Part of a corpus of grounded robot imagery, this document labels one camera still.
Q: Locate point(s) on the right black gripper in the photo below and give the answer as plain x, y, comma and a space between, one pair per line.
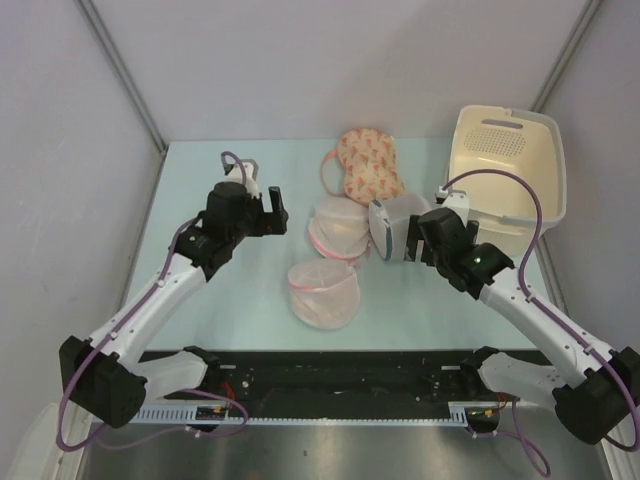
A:
415, 235

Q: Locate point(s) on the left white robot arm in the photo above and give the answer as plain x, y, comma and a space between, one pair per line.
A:
105, 374

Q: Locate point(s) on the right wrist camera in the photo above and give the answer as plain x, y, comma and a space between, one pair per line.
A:
455, 200

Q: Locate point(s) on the white slotted cable duct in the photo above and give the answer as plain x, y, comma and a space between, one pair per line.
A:
340, 411

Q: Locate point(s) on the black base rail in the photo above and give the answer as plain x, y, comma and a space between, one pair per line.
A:
367, 376

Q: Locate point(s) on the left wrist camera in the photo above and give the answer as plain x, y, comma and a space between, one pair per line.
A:
242, 171

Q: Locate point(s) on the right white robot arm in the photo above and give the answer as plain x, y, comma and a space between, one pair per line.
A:
590, 386

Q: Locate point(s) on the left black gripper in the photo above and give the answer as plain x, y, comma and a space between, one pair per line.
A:
269, 223

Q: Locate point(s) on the cream plastic basket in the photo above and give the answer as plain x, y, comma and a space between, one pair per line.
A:
518, 142

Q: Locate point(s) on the pink mesh bag front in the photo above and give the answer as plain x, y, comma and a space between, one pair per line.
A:
324, 293

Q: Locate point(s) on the aluminium frame post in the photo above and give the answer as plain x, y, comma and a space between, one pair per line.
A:
577, 35
114, 59

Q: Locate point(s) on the pink mesh bag middle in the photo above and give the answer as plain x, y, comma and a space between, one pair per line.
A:
339, 229

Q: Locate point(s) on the grey trimmed mesh laundry bag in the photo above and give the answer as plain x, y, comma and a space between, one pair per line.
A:
389, 223

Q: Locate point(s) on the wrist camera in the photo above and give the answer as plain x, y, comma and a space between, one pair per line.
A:
455, 200
242, 171

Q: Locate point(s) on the right aluminium frame post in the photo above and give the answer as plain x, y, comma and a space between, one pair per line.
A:
577, 35

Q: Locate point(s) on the floral orange laundry bag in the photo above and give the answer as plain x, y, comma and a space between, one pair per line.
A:
369, 162

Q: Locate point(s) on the pink mesh bag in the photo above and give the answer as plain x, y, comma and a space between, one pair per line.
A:
339, 229
324, 293

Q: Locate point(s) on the left aluminium frame post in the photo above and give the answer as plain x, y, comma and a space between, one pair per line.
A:
114, 59

